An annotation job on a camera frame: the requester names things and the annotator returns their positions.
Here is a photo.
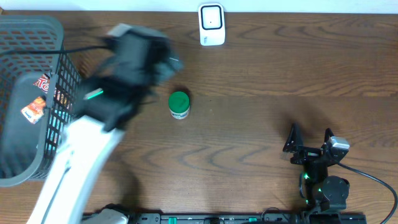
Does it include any green lid jar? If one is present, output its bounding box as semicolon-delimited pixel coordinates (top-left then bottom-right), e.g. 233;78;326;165
169;91;190;119

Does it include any red chocolate bar wrapper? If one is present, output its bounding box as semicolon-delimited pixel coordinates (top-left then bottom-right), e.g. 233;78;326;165
33;73;50;93

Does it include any orange snack packet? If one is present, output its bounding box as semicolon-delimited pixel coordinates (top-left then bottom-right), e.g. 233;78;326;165
21;96;46;124

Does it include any teal wet wipes pack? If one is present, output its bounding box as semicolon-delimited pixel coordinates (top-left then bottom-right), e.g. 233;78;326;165
46;110;72;151

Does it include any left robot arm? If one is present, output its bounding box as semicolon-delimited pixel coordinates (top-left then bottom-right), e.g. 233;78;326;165
29;24;183;223

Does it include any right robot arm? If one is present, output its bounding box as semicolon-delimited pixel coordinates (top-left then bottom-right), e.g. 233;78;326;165
283;123;350;223

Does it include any white barcode scanner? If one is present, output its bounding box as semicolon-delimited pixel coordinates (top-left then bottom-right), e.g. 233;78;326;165
198;3;226;46

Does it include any grey plastic mesh basket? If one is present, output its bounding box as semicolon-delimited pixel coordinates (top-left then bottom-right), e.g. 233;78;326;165
1;16;81;187

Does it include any right camera cable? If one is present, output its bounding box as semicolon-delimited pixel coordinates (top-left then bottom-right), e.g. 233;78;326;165
336;161;398;224

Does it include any camera cable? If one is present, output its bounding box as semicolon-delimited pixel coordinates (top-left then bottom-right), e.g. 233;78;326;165
0;45;109;57
336;161;398;224

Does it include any left camera cable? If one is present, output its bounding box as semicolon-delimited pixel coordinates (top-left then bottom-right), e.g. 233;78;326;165
0;45;109;57

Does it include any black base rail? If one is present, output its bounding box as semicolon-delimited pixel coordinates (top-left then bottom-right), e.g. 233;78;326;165
81;209;367;224

